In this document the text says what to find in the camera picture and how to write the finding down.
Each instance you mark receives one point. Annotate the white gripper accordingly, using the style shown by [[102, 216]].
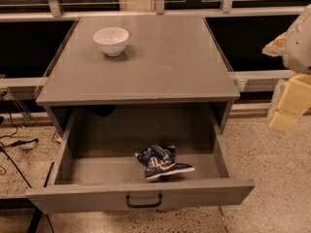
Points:
[[298, 48]]

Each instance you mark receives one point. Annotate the blue chip bag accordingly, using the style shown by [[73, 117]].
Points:
[[159, 162]]

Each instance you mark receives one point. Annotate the grey cabinet counter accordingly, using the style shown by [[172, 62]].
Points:
[[167, 59]]

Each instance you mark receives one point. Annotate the grey open top drawer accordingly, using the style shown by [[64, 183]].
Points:
[[96, 165]]

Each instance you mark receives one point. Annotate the metal window railing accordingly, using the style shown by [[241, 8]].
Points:
[[49, 10]]

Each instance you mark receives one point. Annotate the white ceramic bowl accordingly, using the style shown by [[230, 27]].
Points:
[[111, 40]]

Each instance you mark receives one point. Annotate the black drawer handle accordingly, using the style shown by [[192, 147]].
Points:
[[143, 202]]

